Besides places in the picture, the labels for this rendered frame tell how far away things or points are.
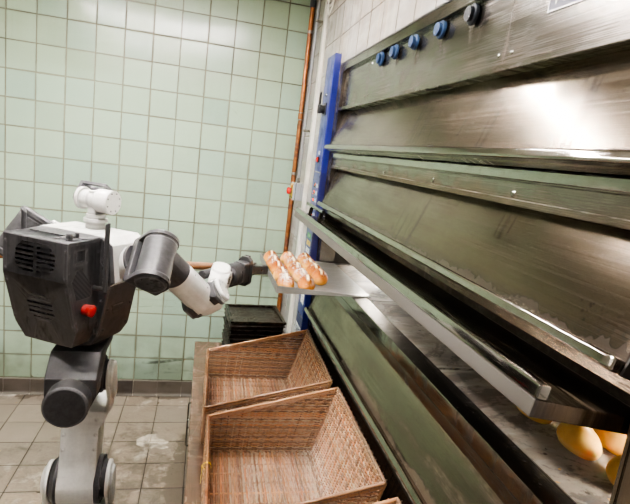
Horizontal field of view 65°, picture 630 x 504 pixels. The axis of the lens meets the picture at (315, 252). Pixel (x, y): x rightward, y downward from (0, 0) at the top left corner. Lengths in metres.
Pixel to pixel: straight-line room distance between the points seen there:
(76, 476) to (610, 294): 1.48
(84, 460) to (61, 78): 2.22
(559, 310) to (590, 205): 0.17
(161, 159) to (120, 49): 0.65
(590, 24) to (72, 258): 1.17
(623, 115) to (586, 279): 0.24
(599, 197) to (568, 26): 0.32
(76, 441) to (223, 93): 2.17
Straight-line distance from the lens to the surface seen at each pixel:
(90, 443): 1.72
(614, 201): 0.83
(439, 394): 1.23
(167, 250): 1.37
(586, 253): 0.88
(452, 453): 1.24
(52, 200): 3.34
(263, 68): 3.24
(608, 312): 0.81
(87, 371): 1.49
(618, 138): 0.82
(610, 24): 0.95
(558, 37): 1.04
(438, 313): 0.92
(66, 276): 1.34
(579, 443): 1.12
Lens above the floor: 1.68
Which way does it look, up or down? 11 degrees down
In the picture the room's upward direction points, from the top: 7 degrees clockwise
